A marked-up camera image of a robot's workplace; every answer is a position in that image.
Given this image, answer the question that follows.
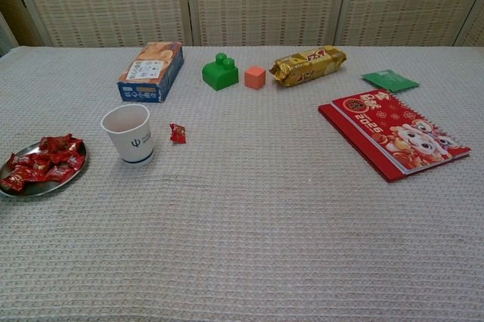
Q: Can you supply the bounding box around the red candy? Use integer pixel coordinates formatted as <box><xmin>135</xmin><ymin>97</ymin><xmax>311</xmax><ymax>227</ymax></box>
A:
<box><xmin>169</xmin><ymin>122</ymin><xmax>188</xmax><ymax>144</ymax></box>

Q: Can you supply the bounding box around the plate of red candy packets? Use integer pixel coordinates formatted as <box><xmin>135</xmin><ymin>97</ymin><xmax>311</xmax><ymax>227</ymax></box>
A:
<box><xmin>0</xmin><ymin>133</ymin><xmax>86</xmax><ymax>193</ymax></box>

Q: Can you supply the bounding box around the silver metal plate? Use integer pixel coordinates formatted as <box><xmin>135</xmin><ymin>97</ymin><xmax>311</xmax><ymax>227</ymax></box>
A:
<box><xmin>0</xmin><ymin>139</ymin><xmax>88</xmax><ymax>198</ymax></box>

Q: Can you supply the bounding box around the white paper cup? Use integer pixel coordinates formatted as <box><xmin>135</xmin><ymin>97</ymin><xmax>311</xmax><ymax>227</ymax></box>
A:
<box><xmin>100</xmin><ymin>104</ymin><xmax>156</xmax><ymax>166</ymax></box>

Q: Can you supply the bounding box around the orange cube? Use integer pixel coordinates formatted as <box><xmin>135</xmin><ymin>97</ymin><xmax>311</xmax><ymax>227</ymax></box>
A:
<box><xmin>244</xmin><ymin>65</ymin><xmax>267</xmax><ymax>91</ymax></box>

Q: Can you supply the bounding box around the green toy brick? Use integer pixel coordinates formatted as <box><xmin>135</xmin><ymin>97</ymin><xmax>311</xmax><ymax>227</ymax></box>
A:
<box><xmin>201</xmin><ymin>53</ymin><xmax>240</xmax><ymax>92</ymax></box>

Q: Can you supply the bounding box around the white woven tablecloth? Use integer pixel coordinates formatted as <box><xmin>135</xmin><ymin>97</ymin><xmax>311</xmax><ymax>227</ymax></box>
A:
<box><xmin>0</xmin><ymin>45</ymin><xmax>484</xmax><ymax>322</ymax></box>

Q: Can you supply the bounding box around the gold snack packet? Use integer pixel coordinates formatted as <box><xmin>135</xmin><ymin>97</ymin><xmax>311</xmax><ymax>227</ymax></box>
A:
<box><xmin>268</xmin><ymin>45</ymin><xmax>348</xmax><ymax>88</ymax></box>

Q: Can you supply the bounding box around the orange and blue biscuit box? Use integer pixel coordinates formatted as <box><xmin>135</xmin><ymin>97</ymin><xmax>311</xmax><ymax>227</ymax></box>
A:
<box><xmin>116</xmin><ymin>42</ymin><xmax>185</xmax><ymax>104</ymax></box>

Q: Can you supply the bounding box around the red spiral calendar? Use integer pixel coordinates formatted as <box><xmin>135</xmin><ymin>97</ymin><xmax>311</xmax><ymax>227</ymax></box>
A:
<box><xmin>318</xmin><ymin>88</ymin><xmax>472</xmax><ymax>183</ymax></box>

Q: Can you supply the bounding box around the green sachet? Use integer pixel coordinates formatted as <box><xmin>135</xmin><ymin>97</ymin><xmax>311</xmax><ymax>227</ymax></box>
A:
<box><xmin>361</xmin><ymin>69</ymin><xmax>420</xmax><ymax>93</ymax></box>

